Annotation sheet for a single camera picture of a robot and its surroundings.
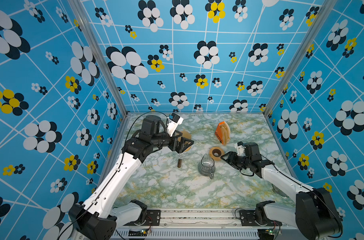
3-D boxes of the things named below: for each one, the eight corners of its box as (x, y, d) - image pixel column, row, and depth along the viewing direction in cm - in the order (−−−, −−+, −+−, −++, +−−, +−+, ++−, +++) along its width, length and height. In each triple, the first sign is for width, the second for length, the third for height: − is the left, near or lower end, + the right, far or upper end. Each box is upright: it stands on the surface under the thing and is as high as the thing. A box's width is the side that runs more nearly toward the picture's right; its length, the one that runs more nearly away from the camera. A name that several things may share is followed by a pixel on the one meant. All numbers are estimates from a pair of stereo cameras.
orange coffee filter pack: (217, 145, 103) (219, 137, 96) (214, 130, 112) (216, 121, 104) (228, 145, 103) (232, 137, 96) (225, 130, 112) (228, 121, 104)
